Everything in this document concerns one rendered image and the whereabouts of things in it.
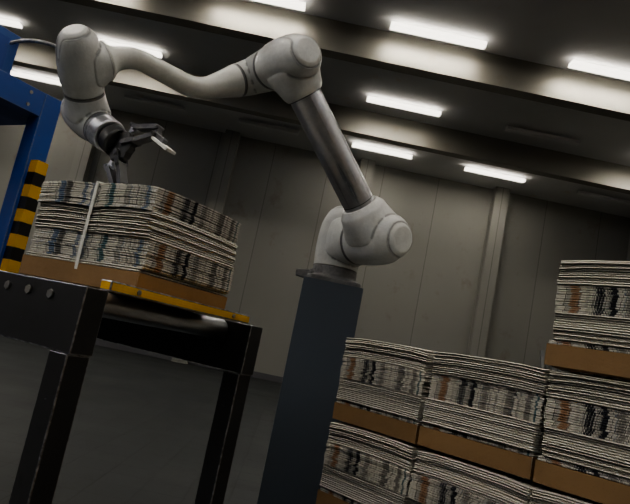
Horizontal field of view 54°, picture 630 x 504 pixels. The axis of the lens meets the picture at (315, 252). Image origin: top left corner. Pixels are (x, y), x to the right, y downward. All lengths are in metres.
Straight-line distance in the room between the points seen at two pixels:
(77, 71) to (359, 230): 0.90
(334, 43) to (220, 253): 6.97
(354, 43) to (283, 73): 6.51
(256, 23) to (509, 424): 7.41
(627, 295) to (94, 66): 1.30
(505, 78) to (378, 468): 7.30
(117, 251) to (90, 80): 0.52
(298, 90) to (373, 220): 0.44
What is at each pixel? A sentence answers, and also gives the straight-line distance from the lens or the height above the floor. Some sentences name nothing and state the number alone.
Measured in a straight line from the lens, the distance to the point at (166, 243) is 1.29.
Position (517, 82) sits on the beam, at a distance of 8.56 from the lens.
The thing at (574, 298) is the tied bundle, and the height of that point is 0.98.
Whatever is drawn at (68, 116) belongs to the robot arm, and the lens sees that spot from 1.74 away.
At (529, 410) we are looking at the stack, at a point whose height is 0.74.
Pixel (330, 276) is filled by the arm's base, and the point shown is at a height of 1.02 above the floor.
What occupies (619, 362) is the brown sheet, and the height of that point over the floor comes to 0.86.
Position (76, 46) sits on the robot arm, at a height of 1.36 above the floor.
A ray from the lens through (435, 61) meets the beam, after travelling 8.37.
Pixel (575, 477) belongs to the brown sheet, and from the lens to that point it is 1.32.
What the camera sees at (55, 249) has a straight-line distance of 1.47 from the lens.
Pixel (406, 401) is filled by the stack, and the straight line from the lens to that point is 1.55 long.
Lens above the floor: 0.77
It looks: 9 degrees up
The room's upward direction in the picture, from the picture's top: 12 degrees clockwise
